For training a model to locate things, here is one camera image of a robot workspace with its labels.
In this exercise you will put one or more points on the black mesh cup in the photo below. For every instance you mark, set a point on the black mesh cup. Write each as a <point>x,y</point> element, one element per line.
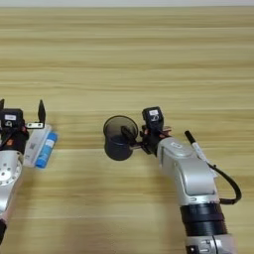
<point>115,149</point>

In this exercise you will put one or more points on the blue glue stick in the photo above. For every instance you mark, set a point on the blue glue stick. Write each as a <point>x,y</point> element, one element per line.
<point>46,150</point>

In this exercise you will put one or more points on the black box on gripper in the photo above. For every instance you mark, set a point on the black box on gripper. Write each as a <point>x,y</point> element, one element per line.
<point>152,118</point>
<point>11,117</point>

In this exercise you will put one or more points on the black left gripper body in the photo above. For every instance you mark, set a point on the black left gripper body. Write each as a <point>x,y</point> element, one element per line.
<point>15,139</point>

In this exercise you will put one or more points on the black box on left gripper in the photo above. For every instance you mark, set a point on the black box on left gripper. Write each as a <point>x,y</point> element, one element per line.
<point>11,117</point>

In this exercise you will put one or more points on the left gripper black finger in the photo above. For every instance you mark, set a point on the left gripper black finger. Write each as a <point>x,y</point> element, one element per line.
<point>1,104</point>
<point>41,114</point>

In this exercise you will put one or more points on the white rectangular plastic device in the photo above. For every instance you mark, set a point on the white rectangular plastic device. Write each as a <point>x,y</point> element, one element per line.
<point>33,145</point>

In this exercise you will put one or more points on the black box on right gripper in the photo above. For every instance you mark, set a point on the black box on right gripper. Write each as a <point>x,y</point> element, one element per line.
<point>152,118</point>

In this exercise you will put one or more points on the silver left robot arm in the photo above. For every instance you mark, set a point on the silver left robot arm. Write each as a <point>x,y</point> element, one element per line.
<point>8,172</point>

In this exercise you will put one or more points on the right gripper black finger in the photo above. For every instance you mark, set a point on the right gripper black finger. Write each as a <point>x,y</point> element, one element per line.
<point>129,135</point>
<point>167,130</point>

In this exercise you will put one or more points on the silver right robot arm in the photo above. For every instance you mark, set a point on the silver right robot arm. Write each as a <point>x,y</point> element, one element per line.
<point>193,175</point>

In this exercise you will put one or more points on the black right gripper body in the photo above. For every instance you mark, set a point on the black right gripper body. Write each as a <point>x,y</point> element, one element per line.
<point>150,140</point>

